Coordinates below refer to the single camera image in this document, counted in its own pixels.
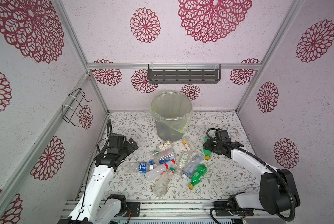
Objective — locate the clear bottle red cap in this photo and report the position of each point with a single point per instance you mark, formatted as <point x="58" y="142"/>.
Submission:
<point x="152" y="174"/>

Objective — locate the clear bluish water bottle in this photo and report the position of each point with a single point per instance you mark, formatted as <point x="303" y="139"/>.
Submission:
<point x="191" y="166"/>

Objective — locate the small bottle yellow label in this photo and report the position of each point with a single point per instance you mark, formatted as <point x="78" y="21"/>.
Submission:
<point x="188" y="144"/>

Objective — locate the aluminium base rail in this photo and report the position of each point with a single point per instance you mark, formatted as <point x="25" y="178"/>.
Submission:
<point x="185" y="209"/>

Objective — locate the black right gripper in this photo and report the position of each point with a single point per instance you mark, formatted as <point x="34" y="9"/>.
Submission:
<point x="207" y="144"/>

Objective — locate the black wire wall rack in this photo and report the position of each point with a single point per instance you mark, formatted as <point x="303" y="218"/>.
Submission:
<point x="69" y="110"/>

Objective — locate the green plastic bin liner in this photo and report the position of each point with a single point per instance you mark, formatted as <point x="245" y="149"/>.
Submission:
<point x="173" y="109"/>

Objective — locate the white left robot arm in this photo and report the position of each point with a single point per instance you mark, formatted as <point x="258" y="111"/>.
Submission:
<point x="89" y="210"/>

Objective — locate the dark grey wall shelf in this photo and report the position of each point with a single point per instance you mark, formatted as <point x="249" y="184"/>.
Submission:
<point x="183" y="76"/>

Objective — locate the clear bottle green cap large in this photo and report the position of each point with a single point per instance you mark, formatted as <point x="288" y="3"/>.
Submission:
<point x="161" y="186"/>

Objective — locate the grey mesh waste bin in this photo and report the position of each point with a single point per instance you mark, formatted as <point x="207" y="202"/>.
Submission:
<point x="166" y="133"/>

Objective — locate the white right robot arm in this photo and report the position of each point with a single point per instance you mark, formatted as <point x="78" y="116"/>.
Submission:
<point x="277" y="189"/>

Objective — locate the clear bottle green label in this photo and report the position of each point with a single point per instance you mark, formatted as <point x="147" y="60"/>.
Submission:
<point x="182" y="162"/>

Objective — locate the crushed clear bottle blue cap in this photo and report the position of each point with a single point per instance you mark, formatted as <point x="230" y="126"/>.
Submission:
<point x="163" y="156"/>

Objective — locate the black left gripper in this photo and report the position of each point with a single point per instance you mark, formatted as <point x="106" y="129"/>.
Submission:
<point x="127" y="145"/>

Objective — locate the clear bottle blue label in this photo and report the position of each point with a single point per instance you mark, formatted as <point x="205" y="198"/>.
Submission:
<point x="140" y="167"/>

